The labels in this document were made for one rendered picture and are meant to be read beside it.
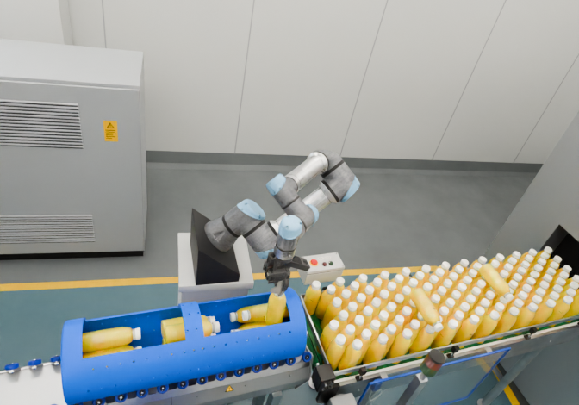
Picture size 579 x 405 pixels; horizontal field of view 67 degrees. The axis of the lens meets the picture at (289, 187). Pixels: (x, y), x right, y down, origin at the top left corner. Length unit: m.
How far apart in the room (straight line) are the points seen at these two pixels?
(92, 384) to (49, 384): 0.31
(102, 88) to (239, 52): 1.59
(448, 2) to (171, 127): 2.76
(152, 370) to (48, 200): 1.79
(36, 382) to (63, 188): 1.46
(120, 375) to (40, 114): 1.65
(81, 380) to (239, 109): 3.03
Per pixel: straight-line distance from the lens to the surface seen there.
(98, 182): 3.08
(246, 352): 1.77
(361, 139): 4.74
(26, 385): 2.03
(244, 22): 3.89
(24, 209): 3.33
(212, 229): 1.88
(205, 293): 1.99
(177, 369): 1.73
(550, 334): 2.82
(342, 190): 1.83
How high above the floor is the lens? 2.65
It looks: 37 degrees down
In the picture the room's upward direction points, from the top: 13 degrees clockwise
